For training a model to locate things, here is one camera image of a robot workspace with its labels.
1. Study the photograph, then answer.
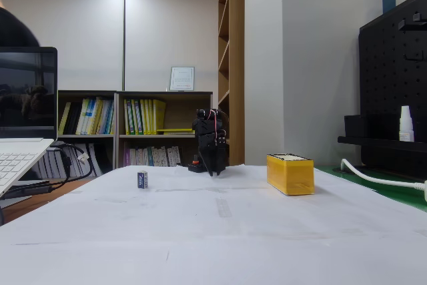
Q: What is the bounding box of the person in dark clothing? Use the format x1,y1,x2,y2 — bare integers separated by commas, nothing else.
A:
0,0,41,48

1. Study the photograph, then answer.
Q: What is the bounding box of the yellow rectangular box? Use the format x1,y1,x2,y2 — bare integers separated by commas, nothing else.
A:
266,153,315,196

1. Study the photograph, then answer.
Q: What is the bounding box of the black clamp with orange knob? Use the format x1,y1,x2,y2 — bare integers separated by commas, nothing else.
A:
187,154,203,174

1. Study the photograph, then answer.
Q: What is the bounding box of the wide yellow upright binder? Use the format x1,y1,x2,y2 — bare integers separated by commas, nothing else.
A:
152,99,167,135

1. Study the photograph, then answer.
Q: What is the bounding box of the white dropper bottle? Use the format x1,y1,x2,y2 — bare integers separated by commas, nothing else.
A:
398,105,416,143

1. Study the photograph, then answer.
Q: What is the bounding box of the black pegboard organizer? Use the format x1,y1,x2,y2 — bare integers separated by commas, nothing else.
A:
337,0,427,181

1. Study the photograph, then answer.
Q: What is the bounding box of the white power strip cable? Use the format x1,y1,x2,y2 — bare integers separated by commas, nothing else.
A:
340,158,427,190

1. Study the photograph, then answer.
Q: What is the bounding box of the tall wooden bookshelf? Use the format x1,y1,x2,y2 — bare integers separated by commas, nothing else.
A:
218,0,246,167

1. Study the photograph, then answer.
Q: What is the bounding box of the red white servo cable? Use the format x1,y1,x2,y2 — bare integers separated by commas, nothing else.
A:
207,109,228,143

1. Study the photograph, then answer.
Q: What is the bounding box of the thin yellow leaning book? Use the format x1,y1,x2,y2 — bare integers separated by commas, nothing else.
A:
58,101,72,135

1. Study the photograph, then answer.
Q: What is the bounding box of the framed white certificate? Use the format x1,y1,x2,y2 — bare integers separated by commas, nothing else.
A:
169,66,196,92

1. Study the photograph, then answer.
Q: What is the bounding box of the white paper sheet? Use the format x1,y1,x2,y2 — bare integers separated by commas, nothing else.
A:
0,164,231,246
156,164,427,241
0,228,427,285

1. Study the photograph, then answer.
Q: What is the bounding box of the flat lying yellow binder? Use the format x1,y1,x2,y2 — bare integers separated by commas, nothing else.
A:
156,127,196,135

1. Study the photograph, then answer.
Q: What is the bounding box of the white laptop with dark screen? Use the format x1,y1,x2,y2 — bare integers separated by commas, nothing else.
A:
0,47,58,199

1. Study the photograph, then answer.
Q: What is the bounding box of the black laptop cable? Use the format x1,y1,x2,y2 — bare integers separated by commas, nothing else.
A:
49,142,96,196

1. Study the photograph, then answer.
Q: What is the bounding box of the green desk mat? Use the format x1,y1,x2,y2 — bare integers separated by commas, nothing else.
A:
313,164,427,214

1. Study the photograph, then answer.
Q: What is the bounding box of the low wooden bookshelf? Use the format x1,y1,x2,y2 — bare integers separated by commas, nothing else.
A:
57,89,118,179
114,90,214,170

